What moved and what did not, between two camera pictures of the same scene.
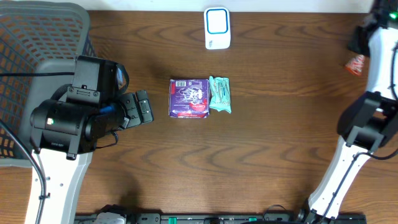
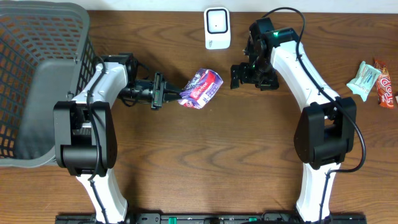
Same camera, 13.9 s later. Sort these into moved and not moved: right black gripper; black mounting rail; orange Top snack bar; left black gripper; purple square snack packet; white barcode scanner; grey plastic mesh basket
Moved: left black gripper; purple square snack packet; right black gripper; orange Top snack bar
Not moved: black mounting rail; white barcode scanner; grey plastic mesh basket
